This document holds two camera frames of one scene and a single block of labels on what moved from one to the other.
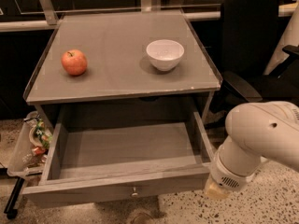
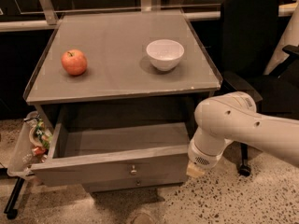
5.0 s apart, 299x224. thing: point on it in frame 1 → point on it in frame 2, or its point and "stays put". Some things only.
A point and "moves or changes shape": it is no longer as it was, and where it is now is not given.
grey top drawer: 105,153 moves or changes shape
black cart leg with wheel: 10,208 stays put
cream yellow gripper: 229,175 → 200,158
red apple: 74,62 stays put
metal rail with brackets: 50,19 stays put
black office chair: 249,21 stays put
